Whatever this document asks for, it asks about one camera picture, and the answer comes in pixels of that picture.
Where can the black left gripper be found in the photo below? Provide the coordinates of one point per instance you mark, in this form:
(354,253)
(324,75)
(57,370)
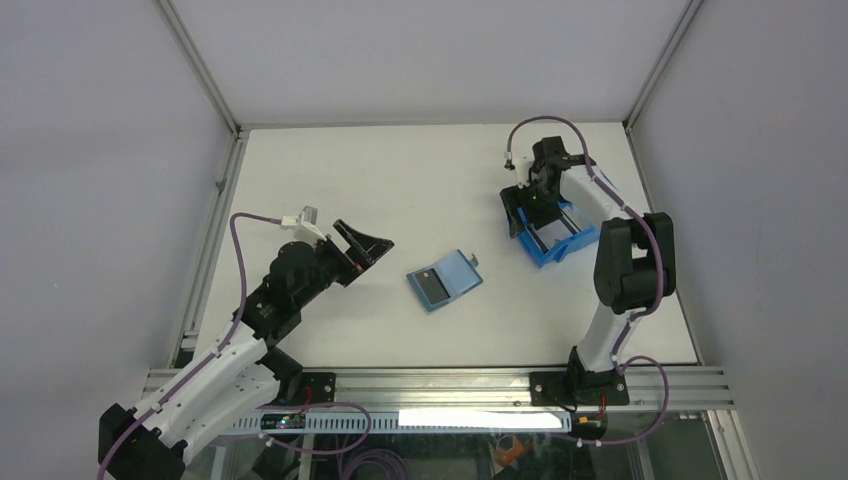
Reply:
(364,250)

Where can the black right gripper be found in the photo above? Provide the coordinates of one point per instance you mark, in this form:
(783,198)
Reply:
(513,197)

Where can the blue plastic bin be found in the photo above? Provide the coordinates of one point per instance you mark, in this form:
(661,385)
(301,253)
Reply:
(570,232)

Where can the silver credit card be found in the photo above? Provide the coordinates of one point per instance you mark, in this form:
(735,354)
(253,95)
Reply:
(431,286)

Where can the teal leather card holder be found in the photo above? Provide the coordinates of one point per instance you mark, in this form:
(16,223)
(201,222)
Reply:
(459,274)

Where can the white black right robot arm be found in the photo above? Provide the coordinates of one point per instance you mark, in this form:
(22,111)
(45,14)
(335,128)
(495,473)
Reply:
(634,264)

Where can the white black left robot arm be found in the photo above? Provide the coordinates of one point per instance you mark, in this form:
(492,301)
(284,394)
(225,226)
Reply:
(242,369)

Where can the small green circuit board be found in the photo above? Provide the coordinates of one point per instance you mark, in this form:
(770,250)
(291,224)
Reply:
(283,421)

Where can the orange object under table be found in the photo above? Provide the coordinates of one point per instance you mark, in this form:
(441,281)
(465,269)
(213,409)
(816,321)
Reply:
(508,449)

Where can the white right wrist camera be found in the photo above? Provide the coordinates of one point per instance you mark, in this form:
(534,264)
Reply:
(519,167)

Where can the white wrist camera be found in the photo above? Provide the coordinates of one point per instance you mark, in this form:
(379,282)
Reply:
(519,167)
(303,226)

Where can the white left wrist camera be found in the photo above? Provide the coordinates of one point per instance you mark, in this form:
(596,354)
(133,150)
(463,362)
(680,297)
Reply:
(303,226)

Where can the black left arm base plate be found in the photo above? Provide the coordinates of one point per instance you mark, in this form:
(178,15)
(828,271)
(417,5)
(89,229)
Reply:
(305,388)

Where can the white slotted cable duct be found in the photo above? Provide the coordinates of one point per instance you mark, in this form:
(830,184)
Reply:
(413,421)

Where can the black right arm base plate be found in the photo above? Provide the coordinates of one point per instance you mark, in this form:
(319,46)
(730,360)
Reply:
(570,389)

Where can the aluminium right frame post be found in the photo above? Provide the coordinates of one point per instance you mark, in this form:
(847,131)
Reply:
(675,39)

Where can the aluminium frame post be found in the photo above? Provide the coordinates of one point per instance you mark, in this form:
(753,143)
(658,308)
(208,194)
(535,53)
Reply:
(173,21)
(675,39)

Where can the aluminium front frame rail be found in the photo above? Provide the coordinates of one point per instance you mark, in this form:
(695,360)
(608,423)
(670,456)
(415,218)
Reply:
(691,388)

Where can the aluminium left frame post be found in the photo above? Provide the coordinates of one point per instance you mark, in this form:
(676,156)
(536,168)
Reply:
(173,21)

